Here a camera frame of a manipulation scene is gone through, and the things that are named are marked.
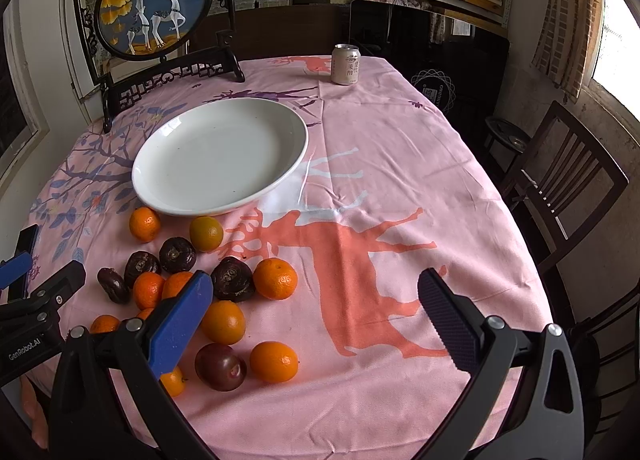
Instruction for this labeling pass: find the orange tangerine cluster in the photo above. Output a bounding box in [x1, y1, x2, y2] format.
[162, 272, 193, 300]
[132, 272, 164, 310]

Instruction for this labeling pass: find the small dark passion fruit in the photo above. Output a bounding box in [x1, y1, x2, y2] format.
[96, 267, 131, 304]

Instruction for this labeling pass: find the small hidden tangerine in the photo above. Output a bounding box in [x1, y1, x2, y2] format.
[137, 308, 153, 320]

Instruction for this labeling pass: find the pale beverage can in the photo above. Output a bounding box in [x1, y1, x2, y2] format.
[331, 44, 360, 86]

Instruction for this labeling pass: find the dark red plum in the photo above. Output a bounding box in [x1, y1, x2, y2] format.
[194, 343, 247, 392]

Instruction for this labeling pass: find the round deer painting stand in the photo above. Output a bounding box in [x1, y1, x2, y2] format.
[73, 0, 245, 132]

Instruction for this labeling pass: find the greenish-yellow orange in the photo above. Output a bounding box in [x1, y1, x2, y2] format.
[189, 216, 224, 253]

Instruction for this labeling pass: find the orange tangerine front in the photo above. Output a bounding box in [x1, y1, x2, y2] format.
[250, 341, 299, 384]

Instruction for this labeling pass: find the large white plate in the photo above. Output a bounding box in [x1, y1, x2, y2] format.
[131, 98, 308, 216]

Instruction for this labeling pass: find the dark wooden chair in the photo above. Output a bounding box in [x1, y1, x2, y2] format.
[499, 99, 632, 276]

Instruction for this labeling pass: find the black smartphone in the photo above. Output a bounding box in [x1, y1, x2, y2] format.
[6, 224, 39, 302]

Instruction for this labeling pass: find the large wrinkled passion fruit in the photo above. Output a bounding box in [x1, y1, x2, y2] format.
[210, 256, 256, 303]

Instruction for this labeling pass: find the dark wrinkled passion fruit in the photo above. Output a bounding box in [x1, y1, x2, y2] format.
[160, 237, 196, 275]

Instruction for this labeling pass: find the pink deer-print tablecloth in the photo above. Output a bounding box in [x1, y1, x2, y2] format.
[28, 56, 551, 459]

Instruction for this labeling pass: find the window with white frame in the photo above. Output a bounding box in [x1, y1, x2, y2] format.
[1, 0, 50, 194]

